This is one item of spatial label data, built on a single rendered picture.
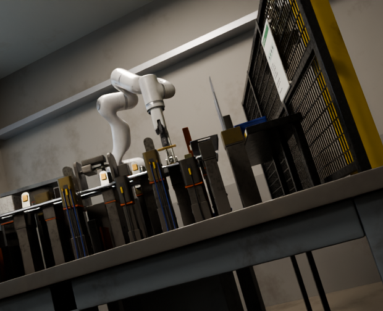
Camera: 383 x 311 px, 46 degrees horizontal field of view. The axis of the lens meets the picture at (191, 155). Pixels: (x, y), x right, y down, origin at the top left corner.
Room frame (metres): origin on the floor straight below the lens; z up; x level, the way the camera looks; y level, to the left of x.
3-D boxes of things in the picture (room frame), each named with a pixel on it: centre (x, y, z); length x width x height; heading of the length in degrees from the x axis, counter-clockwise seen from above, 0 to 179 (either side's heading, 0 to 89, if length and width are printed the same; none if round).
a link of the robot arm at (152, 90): (1.93, 0.09, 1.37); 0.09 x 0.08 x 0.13; 121
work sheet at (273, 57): (1.83, -0.46, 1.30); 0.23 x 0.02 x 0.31; 0
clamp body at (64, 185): (1.74, 0.50, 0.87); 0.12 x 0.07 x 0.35; 0
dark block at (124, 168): (2.14, 0.34, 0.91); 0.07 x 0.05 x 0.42; 0
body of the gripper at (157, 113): (1.93, 0.09, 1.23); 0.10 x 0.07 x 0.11; 0
